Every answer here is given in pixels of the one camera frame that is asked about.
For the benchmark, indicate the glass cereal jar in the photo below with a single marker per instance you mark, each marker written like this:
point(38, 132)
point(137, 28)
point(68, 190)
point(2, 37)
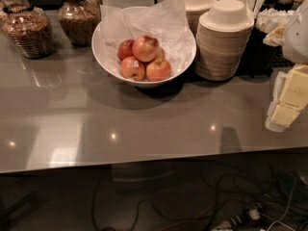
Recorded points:
point(79, 19)
point(27, 28)

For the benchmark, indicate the white ceramic bowl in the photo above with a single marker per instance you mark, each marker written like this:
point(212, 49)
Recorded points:
point(106, 56)

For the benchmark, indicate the middle glass cereal jar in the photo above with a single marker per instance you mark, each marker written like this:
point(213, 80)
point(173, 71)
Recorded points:
point(79, 19)

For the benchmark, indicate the dark condiment bottle left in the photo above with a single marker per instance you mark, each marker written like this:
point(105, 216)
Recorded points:
point(283, 5)

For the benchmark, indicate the front stack paper bowls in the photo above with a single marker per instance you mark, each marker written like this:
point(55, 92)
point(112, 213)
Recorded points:
point(221, 38)

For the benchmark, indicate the stack of white napkins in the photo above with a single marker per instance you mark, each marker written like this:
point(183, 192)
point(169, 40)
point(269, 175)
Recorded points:
point(269, 19)

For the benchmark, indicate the black condiment tray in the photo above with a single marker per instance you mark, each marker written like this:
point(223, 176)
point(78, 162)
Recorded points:
point(260, 59)

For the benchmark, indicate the white paper bowl liner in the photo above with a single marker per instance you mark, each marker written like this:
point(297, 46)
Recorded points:
point(166, 23)

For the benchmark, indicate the dark red rear apple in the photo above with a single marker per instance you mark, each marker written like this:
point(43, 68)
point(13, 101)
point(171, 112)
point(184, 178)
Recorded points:
point(125, 49)

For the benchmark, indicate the front left red apple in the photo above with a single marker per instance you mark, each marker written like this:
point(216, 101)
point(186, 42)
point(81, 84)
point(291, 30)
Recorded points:
point(132, 68)

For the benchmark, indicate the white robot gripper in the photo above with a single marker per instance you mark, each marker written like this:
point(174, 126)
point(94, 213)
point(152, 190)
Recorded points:
point(296, 38)

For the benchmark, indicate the top red yellow apple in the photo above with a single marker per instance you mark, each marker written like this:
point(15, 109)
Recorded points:
point(145, 48)

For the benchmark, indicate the front right red apple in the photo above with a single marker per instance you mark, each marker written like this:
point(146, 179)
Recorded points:
point(158, 70)

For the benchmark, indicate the left glass cereal jar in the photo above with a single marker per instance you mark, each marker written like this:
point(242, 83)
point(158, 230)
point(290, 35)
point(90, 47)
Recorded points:
point(27, 28)

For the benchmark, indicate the power strip on floor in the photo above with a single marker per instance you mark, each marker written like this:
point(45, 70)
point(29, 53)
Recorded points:
point(241, 219)

